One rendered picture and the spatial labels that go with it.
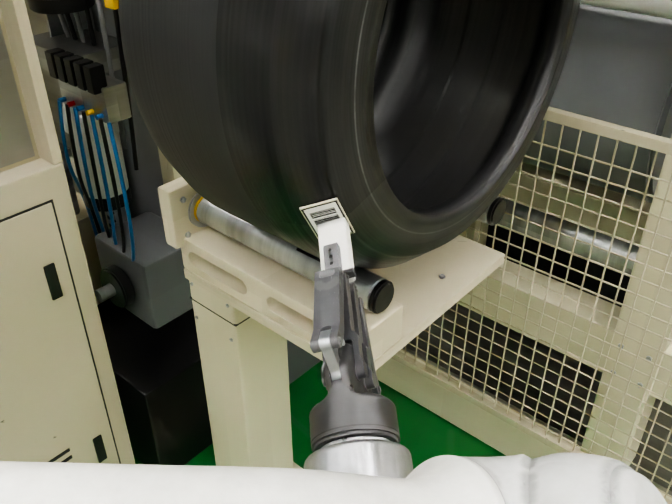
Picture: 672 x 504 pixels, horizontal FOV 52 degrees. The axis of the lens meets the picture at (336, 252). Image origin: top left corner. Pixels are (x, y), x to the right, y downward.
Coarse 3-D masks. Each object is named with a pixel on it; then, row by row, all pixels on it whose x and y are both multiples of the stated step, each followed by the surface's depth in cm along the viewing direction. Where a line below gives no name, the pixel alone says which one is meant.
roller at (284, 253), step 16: (208, 208) 101; (208, 224) 102; (224, 224) 99; (240, 224) 97; (240, 240) 98; (256, 240) 95; (272, 240) 94; (272, 256) 94; (288, 256) 92; (304, 256) 90; (304, 272) 90; (368, 272) 86; (368, 288) 84; (384, 288) 84; (368, 304) 84; (384, 304) 86
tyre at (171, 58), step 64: (128, 0) 69; (192, 0) 62; (256, 0) 58; (320, 0) 57; (384, 0) 60; (448, 0) 109; (512, 0) 102; (576, 0) 92; (128, 64) 73; (192, 64) 65; (256, 64) 60; (320, 64) 59; (384, 64) 112; (448, 64) 111; (512, 64) 104; (192, 128) 70; (256, 128) 63; (320, 128) 62; (384, 128) 113; (448, 128) 109; (512, 128) 95; (256, 192) 70; (320, 192) 67; (384, 192) 72; (448, 192) 102; (384, 256) 81
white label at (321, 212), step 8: (328, 200) 68; (336, 200) 68; (304, 208) 68; (312, 208) 69; (320, 208) 69; (328, 208) 69; (336, 208) 69; (304, 216) 70; (312, 216) 70; (320, 216) 70; (328, 216) 70; (336, 216) 70; (344, 216) 70; (312, 224) 71; (352, 232) 72
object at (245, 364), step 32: (192, 288) 130; (224, 320) 126; (224, 352) 132; (256, 352) 132; (224, 384) 138; (256, 384) 136; (288, 384) 146; (224, 416) 144; (256, 416) 141; (288, 416) 150; (224, 448) 151; (256, 448) 145; (288, 448) 155
